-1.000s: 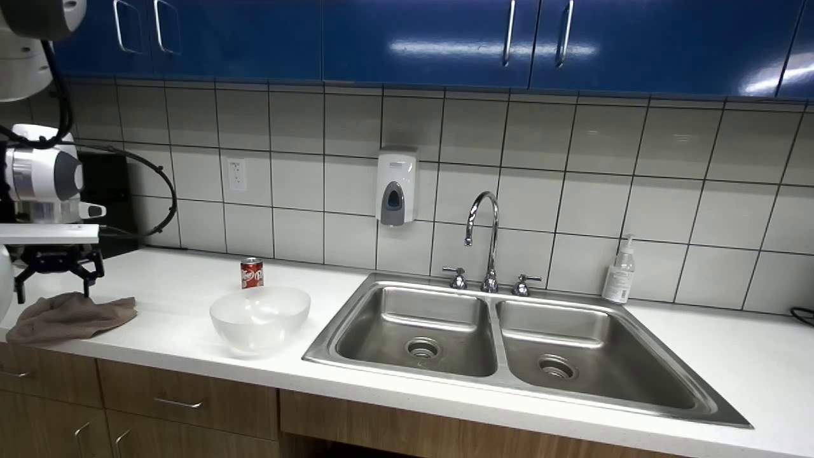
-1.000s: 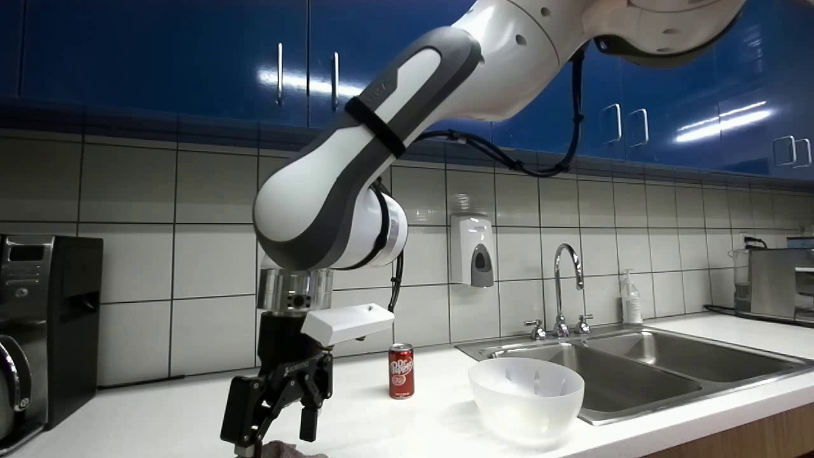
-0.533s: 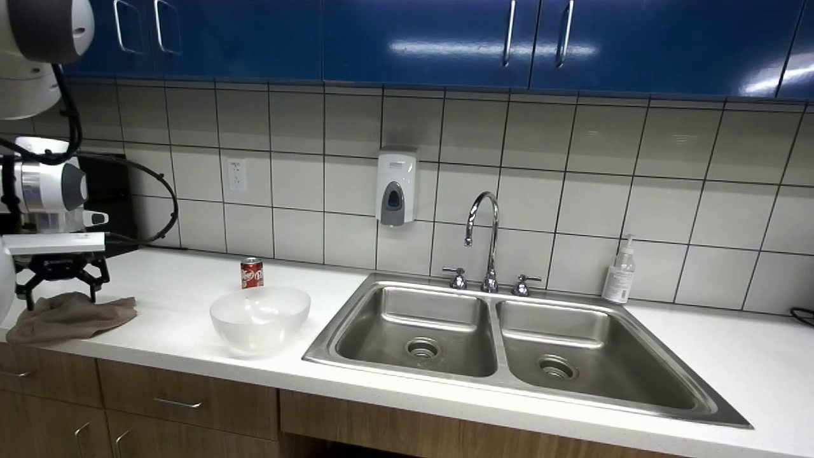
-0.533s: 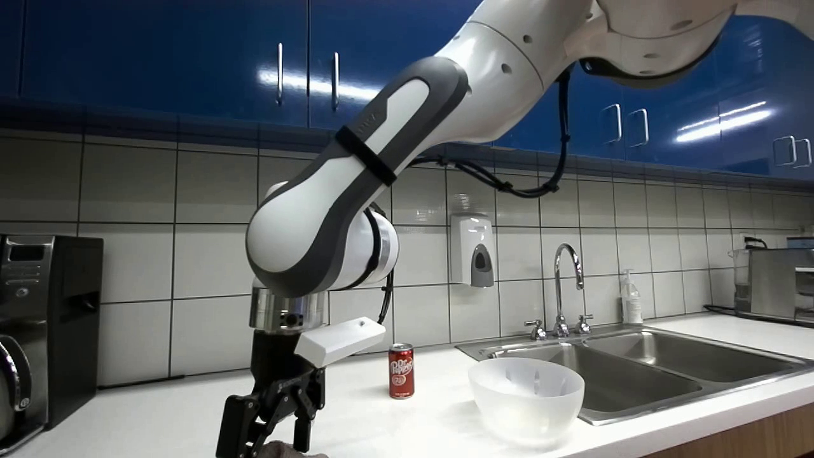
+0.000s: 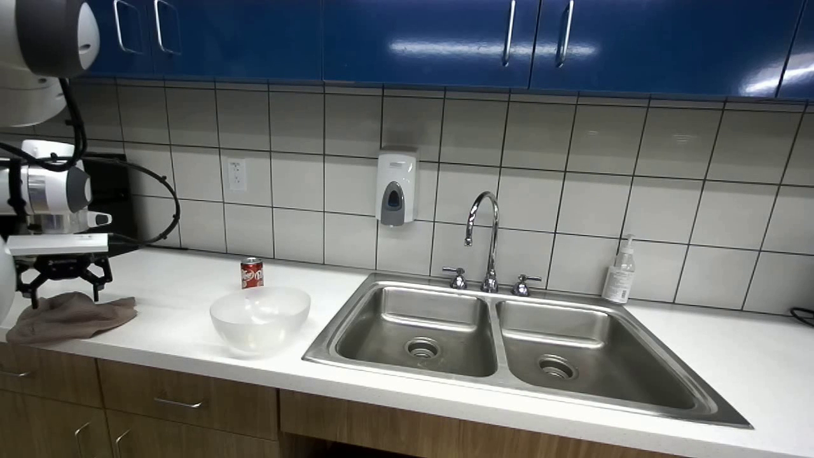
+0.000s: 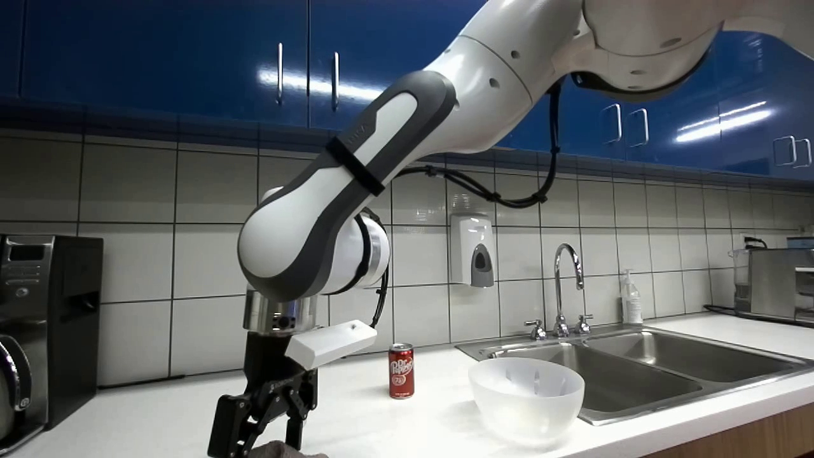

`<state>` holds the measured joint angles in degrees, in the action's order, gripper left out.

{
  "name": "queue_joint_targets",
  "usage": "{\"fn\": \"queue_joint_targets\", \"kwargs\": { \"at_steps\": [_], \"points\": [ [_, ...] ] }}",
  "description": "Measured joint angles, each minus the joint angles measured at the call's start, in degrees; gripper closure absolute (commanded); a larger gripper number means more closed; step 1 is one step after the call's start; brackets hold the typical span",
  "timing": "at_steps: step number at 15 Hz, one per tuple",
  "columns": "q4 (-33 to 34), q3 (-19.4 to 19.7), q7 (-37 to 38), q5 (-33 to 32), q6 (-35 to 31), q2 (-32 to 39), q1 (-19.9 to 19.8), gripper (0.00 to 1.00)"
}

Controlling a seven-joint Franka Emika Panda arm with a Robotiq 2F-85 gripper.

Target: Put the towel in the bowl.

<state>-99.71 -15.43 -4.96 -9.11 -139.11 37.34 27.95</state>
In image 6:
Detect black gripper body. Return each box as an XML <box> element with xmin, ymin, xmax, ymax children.
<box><xmin>214</xmin><ymin>330</ymin><xmax>321</xmax><ymax>428</ymax></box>

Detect translucent white plastic bowl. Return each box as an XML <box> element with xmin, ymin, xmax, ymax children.
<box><xmin>467</xmin><ymin>356</ymin><xmax>588</xmax><ymax>449</ymax></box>

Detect red soda can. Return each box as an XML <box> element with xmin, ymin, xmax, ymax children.
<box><xmin>387</xmin><ymin>340</ymin><xmax>416</xmax><ymax>398</ymax></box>

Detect black coffee maker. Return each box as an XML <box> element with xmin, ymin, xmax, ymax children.
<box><xmin>0</xmin><ymin>234</ymin><xmax>106</xmax><ymax>456</ymax></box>

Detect steel coffee carafe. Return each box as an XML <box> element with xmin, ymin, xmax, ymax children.
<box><xmin>0</xmin><ymin>330</ymin><xmax>36</xmax><ymax>447</ymax></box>

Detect chrome gooseneck faucet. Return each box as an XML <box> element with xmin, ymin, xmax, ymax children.
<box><xmin>551</xmin><ymin>241</ymin><xmax>589</xmax><ymax>337</ymax></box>

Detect blue glossy cabinet door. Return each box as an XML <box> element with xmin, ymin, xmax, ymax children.
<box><xmin>305</xmin><ymin>0</ymin><xmax>491</xmax><ymax>138</ymax></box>
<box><xmin>785</xmin><ymin>54</ymin><xmax>814</xmax><ymax>181</ymax></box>
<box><xmin>622</xmin><ymin>31</ymin><xmax>795</xmax><ymax>177</ymax></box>
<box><xmin>18</xmin><ymin>0</ymin><xmax>313</xmax><ymax>131</ymax></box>
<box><xmin>497</xmin><ymin>73</ymin><xmax>630</xmax><ymax>162</ymax></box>

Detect clear soap pump bottle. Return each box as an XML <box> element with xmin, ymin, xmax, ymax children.
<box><xmin>618</xmin><ymin>270</ymin><xmax>646</xmax><ymax>326</ymax></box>

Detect stainless steel double sink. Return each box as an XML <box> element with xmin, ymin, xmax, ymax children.
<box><xmin>455</xmin><ymin>322</ymin><xmax>814</xmax><ymax>428</ymax></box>

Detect steel countertop appliance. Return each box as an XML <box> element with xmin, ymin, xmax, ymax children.
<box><xmin>742</xmin><ymin>237</ymin><xmax>814</xmax><ymax>322</ymax></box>

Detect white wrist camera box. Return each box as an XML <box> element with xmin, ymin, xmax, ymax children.
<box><xmin>285</xmin><ymin>318</ymin><xmax>378</xmax><ymax>372</ymax></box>

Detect white wall soap dispenser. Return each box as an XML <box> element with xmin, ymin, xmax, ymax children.
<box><xmin>446</xmin><ymin>214</ymin><xmax>497</xmax><ymax>289</ymax></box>

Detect silver cabinet door handle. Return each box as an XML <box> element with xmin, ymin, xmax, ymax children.
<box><xmin>627</xmin><ymin>105</ymin><xmax>650</xmax><ymax>150</ymax></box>
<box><xmin>603</xmin><ymin>102</ymin><xmax>626</xmax><ymax>144</ymax></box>
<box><xmin>271</xmin><ymin>40</ymin><xmax>286</xmax><ymax>106</ymax></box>
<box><xmin>770</xmin><ymin>131</ymin><xmax>801</xmax><ymax>167</ymax></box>
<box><xmin>328</xmin><ymin>49</ymin><xmax>343</xmax><ymax>112</ymax></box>

